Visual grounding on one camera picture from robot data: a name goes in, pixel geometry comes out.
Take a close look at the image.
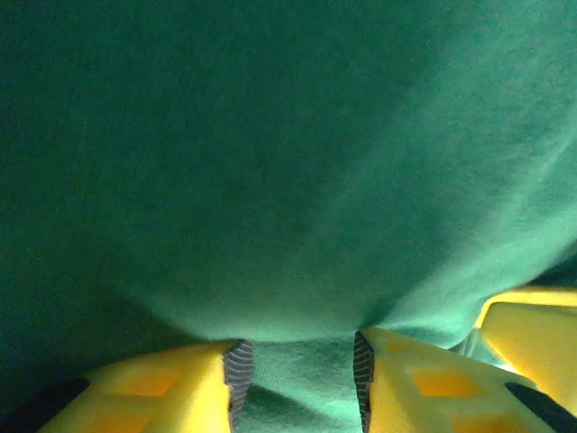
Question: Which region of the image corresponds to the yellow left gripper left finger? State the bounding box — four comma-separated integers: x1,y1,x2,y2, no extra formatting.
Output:
40,337,254,433

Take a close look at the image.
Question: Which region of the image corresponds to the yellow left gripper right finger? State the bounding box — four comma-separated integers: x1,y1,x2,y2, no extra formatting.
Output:
353,327,558,433

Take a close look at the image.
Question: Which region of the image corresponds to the dark green t-shirt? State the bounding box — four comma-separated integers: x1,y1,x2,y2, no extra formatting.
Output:
0,0,577,433

